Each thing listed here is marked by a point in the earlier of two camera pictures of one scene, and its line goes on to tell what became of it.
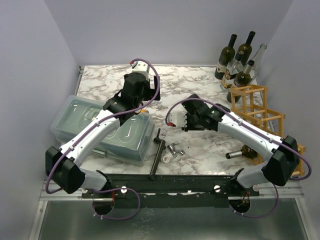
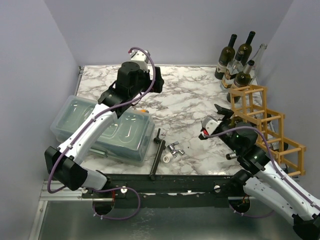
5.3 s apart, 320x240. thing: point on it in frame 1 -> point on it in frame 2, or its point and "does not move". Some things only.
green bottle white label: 226,56 does not move
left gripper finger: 158,98 -> 159,81
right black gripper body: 189,122 -> 223,123
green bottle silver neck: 242,79 does not move
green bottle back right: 244,51 does not move
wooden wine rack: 250,102 does not move
